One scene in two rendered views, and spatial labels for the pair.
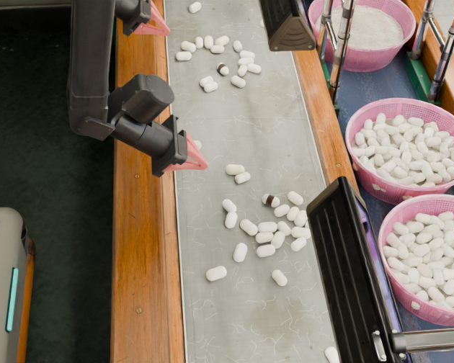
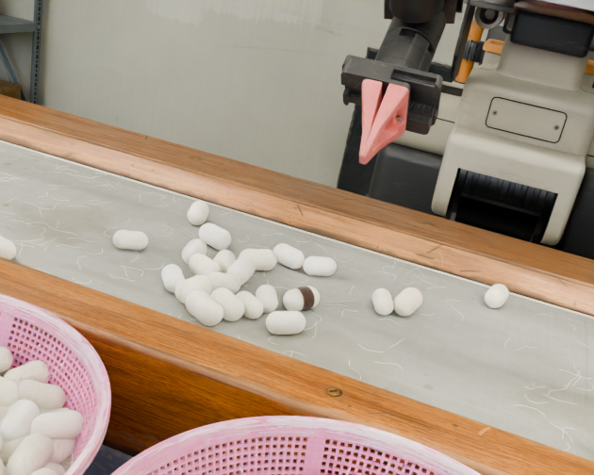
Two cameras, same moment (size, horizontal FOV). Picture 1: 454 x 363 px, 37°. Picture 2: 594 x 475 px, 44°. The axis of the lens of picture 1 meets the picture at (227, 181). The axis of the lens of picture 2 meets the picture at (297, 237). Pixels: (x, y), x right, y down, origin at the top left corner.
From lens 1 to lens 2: 142 cm
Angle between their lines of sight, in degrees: 88
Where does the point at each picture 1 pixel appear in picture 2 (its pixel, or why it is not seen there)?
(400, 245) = (14, 382)
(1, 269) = not seen: hidden behind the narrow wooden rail
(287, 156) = (425, 384)
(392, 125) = not seen: outside the picture
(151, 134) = (387, 40)
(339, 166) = (326, 390)
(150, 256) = (269, 185)
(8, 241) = not seen: hidden behind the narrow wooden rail
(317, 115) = (557, 456)
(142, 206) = (363, 208)
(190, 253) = (256, 224)
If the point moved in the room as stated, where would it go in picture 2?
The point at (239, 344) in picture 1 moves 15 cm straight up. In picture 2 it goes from (74, 194) to (85, 57)
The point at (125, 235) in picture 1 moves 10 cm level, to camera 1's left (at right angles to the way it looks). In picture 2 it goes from (319, 188) to (348, 172)
